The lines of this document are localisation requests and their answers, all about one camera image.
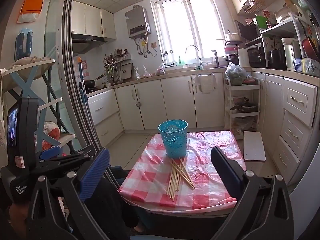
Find white hanging door bin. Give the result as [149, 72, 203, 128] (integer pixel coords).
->
[191, 73, 217, 94]

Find white thermos jug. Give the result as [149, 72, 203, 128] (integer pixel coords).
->
[237, 47, 250, 67]

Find white upper wall cabinets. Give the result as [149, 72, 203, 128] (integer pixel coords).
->
[71, 1, 117, 40]

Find steel mop pole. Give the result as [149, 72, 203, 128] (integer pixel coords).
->
[77, 57, 100, 153]

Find white framed kitchen window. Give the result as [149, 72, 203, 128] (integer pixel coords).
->
[151, 0, 227, 67]

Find green box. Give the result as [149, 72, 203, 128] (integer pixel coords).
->
[254, 15, 268, 29]

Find white base cabinets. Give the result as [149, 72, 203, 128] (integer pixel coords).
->
[86, 71, 227, 140]

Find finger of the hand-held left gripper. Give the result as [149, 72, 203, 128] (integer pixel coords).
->
[37, 144, 93, 173]
[37, 146, 62, 161]

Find pile of wooden chopsticks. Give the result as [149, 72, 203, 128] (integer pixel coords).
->
[166, 157, 195, 202]

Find white electric kettle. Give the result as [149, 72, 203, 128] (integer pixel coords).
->
[281, 37, 304, 71]

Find white drawer cabinets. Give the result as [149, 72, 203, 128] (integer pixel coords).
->
[251, 67, 320, 182]

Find white counter shelf rack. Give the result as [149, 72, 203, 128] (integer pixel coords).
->
[260, 14, 320, 70]

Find black long-handled wok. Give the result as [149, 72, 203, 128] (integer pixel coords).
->
[79, 74, 104, 89]

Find person's dark trouser leg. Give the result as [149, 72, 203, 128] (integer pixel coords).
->
[85, 165, 140, 233]

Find black cooking pot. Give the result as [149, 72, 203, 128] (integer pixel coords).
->
[267, 49, 287, 69]

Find steel sliding door frame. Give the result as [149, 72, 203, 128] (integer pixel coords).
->
[45, 0, 100, 155]

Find red frying pan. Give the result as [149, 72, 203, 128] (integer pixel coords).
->
[301, 36, 320, 62]

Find small wire basket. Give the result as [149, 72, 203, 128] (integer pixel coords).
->
[243, 0, 263, 13]

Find black range hood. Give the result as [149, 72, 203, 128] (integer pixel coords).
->
[71, 33, 105, 54]

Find orange hanging bag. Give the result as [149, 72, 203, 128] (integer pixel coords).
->
[20, 0, 45, 23]

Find stack of pots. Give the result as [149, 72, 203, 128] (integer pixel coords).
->
[216, 30, 244, 55]

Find blue wrapped package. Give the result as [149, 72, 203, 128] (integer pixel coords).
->
[294, 57, 320, 76]

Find bag of green vegetables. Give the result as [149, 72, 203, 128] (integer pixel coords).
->
[225, 62, 252, 85]

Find dark lidded pot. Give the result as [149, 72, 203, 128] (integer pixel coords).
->
[230, 100, 258, 113]

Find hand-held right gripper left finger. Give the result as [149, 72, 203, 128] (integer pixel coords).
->
[26, 148, 111, 240]

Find blue perforated plastic basket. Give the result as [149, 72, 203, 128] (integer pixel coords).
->
[158, 119, 188, 158]

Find red white checkered tablecloth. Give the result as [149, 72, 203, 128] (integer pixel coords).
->
[118, 131, 247, 212]

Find wall utensil rack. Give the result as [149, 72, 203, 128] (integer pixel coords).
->
[103, 49, 133, 85]

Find white flat step stool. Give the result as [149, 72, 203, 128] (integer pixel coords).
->
[243, 131, 266, 162]

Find curved chrome faucet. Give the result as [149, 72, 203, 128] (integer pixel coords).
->
[185, 45, 203, 67]

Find grey wall water heater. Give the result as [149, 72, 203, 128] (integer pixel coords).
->
[125, 5, 152, 39]

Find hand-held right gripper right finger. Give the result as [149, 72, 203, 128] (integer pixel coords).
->
[210, 146, 294, 240]

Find red white ball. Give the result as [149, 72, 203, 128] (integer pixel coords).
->
[42, 121, 61, 141]

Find white blue folding shelf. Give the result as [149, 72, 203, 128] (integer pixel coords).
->
[0, 59, 76, 155]

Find white storage trolley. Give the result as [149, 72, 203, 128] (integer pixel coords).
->
[224, 77, 261, 140]

